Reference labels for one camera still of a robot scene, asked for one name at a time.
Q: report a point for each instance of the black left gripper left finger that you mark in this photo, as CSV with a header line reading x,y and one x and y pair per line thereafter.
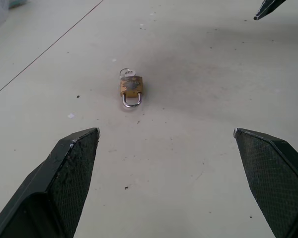
x,y
52,183

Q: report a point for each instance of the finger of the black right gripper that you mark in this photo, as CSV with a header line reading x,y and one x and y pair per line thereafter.
x,y
267,8

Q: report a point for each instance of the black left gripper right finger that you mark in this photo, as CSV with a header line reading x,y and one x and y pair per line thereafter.
x,y
273,178

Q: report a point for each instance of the brass padlock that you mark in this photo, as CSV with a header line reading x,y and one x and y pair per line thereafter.
x,y
131,89

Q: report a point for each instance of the translucent plastic bag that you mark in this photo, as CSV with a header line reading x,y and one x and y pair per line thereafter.
x,y
1,12

